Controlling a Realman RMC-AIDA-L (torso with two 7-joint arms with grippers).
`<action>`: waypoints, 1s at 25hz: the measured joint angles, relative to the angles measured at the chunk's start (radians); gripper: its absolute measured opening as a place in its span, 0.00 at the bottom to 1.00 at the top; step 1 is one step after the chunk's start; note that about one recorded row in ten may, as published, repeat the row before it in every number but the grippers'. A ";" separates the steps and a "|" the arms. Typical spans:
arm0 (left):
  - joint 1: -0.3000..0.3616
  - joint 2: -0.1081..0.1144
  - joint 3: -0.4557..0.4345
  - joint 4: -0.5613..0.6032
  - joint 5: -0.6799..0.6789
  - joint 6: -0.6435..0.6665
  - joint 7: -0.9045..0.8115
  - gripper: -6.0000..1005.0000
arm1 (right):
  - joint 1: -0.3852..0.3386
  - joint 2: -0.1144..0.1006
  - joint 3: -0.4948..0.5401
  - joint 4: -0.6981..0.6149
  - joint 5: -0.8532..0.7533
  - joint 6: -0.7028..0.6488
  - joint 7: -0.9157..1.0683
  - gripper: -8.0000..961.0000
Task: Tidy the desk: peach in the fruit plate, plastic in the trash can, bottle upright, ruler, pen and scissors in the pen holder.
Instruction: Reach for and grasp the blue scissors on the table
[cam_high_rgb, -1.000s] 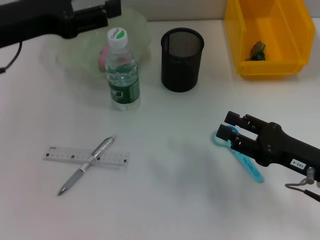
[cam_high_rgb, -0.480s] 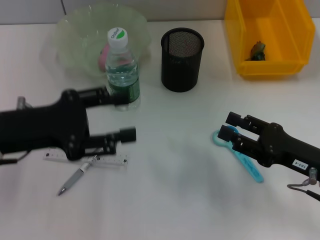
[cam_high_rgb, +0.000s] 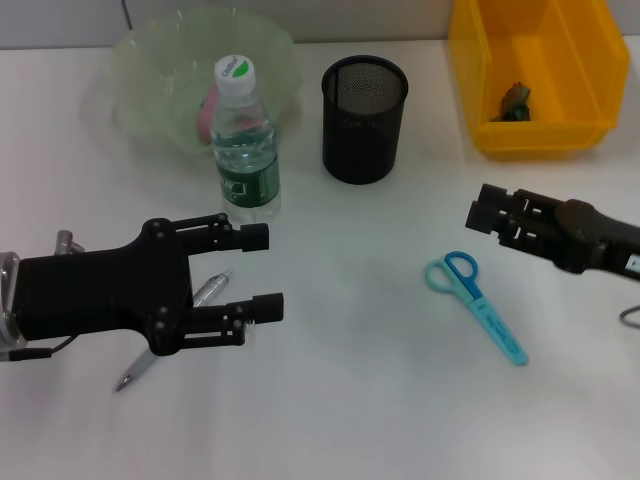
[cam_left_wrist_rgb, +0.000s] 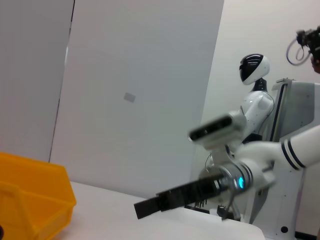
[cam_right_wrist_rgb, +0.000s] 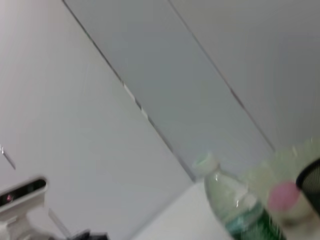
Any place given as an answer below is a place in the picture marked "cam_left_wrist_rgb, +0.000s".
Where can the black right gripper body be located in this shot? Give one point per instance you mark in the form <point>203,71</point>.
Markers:
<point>190,192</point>

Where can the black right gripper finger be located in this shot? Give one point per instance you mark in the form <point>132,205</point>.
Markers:
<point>146,207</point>

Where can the white humanoid robot black face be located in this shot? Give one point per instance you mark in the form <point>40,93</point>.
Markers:
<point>255,105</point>

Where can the yellow plastic bin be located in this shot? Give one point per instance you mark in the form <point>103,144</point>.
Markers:
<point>32,190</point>

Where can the white grey equipment cabinet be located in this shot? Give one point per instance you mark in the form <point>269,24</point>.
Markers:
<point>300,105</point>

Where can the grey wall sticker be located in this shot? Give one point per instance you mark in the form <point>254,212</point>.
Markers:
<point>130,97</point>

